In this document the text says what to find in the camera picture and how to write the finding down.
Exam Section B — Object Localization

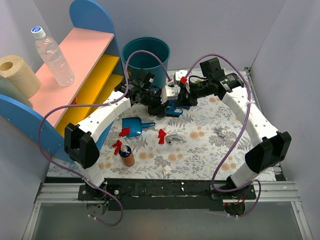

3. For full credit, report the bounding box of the blue hand brush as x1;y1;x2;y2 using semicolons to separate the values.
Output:
164;100;183;118

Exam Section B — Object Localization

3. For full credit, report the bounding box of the blue plastic dustpan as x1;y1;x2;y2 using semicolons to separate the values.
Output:
122;116;156;138

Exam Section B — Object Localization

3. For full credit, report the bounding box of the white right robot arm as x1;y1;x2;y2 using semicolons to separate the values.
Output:
173;57;292;199

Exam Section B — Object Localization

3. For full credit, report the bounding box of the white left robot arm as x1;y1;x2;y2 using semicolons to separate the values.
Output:
64;88;161;200

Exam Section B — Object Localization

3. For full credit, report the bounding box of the teal plastic waste bin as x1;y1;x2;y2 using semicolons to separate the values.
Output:
122;37;171;88

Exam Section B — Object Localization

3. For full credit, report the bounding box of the red paper scrap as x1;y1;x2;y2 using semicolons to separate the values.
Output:
158;129;167;145
112;140;122;155
119;127;131;137

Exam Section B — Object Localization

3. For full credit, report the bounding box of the orange spray bottle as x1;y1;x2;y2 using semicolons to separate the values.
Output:
119;144;135;167

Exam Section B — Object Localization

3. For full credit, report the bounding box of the small white paper scrap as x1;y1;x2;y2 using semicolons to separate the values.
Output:
163;167;172;176

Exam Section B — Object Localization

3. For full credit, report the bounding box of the blue pink yellow shelf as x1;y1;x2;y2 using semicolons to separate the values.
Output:
0;0;124;162

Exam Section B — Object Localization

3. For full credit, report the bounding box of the clear plastic water bottle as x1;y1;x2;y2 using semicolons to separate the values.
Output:
31;26;75;87

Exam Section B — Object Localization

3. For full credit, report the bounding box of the beige paper towel roll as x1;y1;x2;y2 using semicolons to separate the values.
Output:
0;55;41;99

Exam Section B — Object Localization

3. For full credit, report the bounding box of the grey green roll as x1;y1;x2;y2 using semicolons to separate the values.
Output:
0;76;33;109

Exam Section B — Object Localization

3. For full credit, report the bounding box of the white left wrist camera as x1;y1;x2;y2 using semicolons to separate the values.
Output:
161;85;179;104

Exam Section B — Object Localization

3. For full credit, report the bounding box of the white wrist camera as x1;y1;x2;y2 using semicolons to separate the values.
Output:
173;70;190;93
161;85;179;104

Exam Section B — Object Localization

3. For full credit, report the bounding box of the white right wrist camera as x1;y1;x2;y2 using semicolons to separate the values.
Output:
173;70;190;93

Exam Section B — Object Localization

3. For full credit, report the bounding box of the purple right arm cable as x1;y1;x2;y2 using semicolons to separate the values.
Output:
184;53;263;219

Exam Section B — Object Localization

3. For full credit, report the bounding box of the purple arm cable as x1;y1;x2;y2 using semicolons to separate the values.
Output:
184;53;263;219
37;49;176;227

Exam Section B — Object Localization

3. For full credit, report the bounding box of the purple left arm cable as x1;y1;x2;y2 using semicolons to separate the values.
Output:
37;49;176;227

